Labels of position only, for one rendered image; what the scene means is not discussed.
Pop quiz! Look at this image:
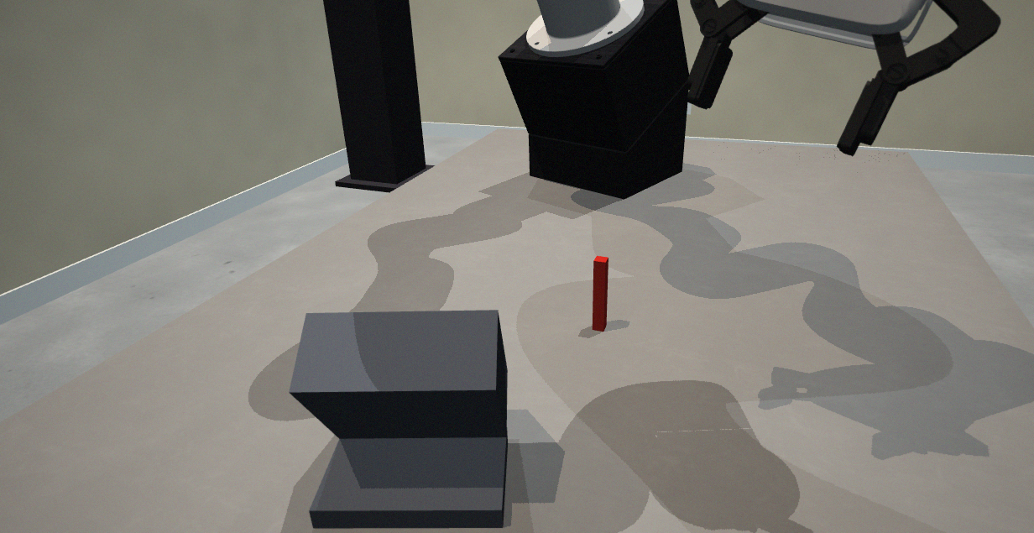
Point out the red rectangular peg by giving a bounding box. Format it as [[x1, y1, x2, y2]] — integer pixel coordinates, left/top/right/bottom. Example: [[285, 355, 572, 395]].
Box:
[[594, 256, 608, 332]]

